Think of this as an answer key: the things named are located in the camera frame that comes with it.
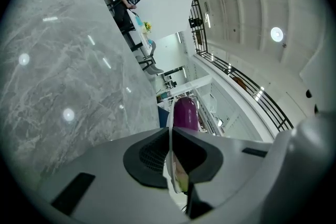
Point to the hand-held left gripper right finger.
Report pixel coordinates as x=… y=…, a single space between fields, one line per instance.
x=231 y=165

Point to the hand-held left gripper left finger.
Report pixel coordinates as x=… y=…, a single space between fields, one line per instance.
x=110 y=165

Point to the purple eggplant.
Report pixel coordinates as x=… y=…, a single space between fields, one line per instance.
x=185 y=112

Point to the blue chair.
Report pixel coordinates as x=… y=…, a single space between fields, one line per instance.
x=162 y=118

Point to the black metal railing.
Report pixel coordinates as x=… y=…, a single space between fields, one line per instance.
x=252 y=86

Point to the grey marble table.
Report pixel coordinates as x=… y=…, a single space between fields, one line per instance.
x=68 y=65

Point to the white dining table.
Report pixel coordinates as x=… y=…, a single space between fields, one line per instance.
x=139 y=31

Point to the round ceiling lamp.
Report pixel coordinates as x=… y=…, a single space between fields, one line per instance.
x=277 y=34

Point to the yellow flower bouquet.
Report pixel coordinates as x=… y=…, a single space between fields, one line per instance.
x=147 y=26

